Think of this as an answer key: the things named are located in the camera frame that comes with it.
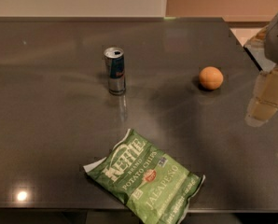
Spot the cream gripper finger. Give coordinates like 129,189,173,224
250,27,267,49
245,64,278,127

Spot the orange fruit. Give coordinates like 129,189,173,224
199,66,224,91

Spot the silver blue redbull can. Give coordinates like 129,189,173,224
104,47,126,95

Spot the dark side table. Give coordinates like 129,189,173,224
243,40,278,111

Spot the green kettle chips bag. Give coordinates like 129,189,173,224
84,129,205,224

